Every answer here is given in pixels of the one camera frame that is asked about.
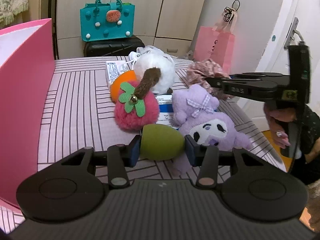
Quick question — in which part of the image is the purple plush doll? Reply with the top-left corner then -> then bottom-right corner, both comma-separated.
171,83 -> 254,177

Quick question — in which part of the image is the green soft egg ball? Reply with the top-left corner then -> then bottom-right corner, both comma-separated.
140,124 -> 185,161

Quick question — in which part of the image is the pink plush strawberry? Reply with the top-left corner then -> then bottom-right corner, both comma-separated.
114,81 -> 159,131

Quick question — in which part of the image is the orange soft ball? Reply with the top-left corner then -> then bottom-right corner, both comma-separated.
110,70 -> 137,103

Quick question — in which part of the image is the person right hand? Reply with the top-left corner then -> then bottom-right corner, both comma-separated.
264,102 -> 297,149

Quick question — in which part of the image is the pink knitted scrunchie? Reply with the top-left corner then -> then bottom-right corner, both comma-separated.
187,59 -> 232,100

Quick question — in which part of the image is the pink paper gift bag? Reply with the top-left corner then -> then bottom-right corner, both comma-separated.
193,0 -> 240,74

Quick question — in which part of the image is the blue white tissue pack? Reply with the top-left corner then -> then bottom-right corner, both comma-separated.
156,95 -> 179,129

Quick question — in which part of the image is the white plush dog toy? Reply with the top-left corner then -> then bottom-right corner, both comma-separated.
129,46 -> 175,99

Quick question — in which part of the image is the beige wardrobe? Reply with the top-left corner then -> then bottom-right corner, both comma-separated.
56,0 -> 204,59

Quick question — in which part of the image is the black suitcase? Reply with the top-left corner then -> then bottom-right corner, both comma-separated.
84,35 -> 145,57

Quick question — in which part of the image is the teal felt handbag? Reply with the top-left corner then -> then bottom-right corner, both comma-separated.
80,0 -> 135,42

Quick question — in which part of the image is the pink storage box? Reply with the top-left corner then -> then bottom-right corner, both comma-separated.
1,18 -> 55,210

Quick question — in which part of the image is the silver door handle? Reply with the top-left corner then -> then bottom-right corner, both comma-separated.
284,17 -> 304,50

